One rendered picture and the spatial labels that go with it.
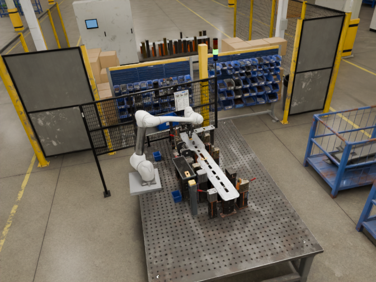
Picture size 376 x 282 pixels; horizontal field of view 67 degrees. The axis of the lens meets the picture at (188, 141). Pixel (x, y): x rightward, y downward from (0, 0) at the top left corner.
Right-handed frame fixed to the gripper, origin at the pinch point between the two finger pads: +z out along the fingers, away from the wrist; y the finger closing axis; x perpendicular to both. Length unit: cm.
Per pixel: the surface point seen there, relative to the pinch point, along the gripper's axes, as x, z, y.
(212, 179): -85, 5, -6
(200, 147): -23.1, 5.3, 4.3
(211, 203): -108, 13, -19
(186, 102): 54, -20, 17
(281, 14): 301, -62, 348
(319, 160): -28, 89, 205
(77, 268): -59, 106, -173
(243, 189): -109, 8, 16
